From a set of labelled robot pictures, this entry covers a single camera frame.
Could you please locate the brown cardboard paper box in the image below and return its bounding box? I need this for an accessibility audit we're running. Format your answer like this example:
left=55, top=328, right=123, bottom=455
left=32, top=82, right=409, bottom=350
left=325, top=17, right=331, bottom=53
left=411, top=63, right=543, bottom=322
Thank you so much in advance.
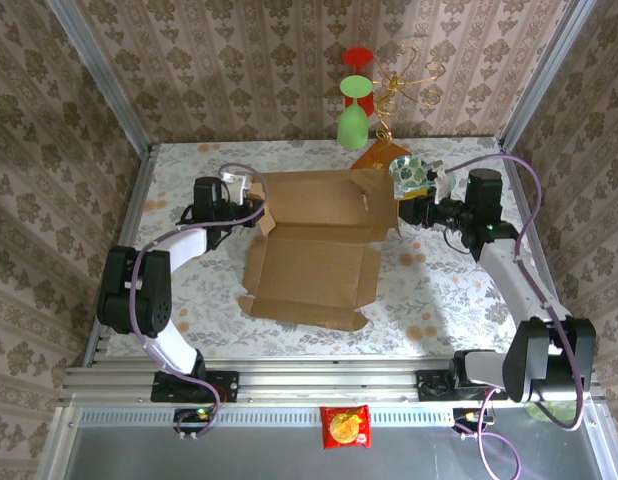
left=237, top=169, right=405, bottom=332

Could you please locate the leaf patterned bowl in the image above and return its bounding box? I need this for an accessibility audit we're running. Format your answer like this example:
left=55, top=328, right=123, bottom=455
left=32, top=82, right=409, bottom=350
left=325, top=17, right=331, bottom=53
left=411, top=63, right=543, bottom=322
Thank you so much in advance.
left=388, top=154, right=431, bottom=194

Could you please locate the green plastic goblet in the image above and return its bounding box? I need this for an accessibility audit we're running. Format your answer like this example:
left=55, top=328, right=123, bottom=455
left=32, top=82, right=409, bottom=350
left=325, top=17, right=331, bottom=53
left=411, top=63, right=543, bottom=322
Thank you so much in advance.
left=336, top=75, right=375, bottom=150

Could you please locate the floral table cover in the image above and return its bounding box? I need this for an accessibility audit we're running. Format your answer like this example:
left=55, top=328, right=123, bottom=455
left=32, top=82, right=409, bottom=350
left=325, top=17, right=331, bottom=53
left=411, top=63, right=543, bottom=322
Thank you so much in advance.
left=108, top=137, right=573, bottom=359

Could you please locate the red plastic goblet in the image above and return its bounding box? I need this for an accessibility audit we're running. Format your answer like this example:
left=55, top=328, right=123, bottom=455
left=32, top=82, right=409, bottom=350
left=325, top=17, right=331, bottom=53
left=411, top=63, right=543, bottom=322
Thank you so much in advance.
left=342, top=46, right=376, bottom=119

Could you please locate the small black circuit board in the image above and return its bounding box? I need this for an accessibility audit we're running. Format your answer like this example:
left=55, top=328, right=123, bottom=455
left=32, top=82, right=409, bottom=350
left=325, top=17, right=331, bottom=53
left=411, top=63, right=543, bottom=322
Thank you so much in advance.
left=173, top=407, right=215, bottom=436
left=452, top=407, right=495, bottom=436

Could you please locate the transparent green plastic cup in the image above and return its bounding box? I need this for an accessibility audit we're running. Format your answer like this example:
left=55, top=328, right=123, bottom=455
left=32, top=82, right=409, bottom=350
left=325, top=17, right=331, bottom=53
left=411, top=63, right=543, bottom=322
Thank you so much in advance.
left=524, top=398, right=580, bottom=422

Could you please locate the red snack packet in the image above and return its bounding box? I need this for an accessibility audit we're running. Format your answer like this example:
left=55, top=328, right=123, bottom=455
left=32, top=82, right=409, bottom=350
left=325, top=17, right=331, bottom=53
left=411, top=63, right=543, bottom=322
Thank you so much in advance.
left=319, top=404, right=373, bottom=450

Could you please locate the grey metal sheet tray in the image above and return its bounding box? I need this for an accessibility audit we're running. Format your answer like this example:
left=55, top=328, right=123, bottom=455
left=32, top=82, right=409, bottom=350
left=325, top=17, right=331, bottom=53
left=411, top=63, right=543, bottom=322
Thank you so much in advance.
left=36, top=407, right=618, bottom=480

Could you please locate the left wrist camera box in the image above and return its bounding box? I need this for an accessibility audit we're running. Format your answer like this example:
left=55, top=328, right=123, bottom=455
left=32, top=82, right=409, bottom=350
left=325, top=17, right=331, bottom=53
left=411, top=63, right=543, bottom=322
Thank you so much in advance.
left=219, top=169, right=253, bottom=201

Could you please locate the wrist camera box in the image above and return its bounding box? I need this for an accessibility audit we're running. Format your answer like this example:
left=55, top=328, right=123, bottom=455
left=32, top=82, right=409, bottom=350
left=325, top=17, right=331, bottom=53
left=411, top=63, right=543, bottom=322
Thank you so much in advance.
left=219, top=169, right=253, bottom=201
left=427, top=162, right=458, bottom=201

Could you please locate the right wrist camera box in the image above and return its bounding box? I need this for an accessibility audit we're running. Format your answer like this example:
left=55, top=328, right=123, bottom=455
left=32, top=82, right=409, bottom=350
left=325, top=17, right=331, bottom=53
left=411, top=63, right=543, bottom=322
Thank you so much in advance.
left=427, top=162, right=458, bottom=201

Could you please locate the gold wire stand wooden base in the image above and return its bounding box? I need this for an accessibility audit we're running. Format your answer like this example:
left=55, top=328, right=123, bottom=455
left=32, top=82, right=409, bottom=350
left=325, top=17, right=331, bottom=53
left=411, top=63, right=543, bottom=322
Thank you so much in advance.
left=351, top=43, right=448, bottom=171

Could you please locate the aluminium table side rail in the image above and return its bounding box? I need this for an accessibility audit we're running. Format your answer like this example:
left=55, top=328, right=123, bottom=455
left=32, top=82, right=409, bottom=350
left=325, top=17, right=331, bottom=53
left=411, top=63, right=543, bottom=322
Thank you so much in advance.
left=498, top=142, right=580, bottom=364
left=81, top=147, right=155, bottom=369

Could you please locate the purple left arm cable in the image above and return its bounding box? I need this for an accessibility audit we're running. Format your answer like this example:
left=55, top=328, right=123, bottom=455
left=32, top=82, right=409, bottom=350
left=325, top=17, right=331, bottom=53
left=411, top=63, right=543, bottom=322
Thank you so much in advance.
left=130, top=163, right=269, bottom=441

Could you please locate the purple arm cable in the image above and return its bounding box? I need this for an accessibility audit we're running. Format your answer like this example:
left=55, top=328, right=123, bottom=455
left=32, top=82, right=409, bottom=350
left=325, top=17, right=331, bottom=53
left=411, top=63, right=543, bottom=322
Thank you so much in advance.
left=441, top=153, right=590, bottom=479
left=130, top=163, right=269, bottom=441

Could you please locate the aluminium frame upright post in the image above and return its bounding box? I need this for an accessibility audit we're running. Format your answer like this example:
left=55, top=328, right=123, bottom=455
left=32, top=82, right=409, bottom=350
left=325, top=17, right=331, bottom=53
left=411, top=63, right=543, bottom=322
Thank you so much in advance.
left=498, top=0, right=598, bottom=151
left=43, top=0, right=155, bottom=156

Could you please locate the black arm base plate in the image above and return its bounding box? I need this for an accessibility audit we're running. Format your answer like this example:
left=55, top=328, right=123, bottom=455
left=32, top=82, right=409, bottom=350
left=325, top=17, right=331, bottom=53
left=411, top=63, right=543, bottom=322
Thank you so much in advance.
left=149, top=370, right=240, bottom=404
left=416, top=369, right=508, bottom=401

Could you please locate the aluminium frame cross rail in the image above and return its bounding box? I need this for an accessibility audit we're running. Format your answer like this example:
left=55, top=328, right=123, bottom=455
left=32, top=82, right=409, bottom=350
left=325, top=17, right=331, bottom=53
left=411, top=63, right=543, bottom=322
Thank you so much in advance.
left=58, top=364, right=603, bottom=404

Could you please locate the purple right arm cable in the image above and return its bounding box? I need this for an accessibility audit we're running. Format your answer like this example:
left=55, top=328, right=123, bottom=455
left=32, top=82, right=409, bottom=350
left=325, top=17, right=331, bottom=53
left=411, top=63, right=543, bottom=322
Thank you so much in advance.
left=441, top=153, right=590, bottom=479

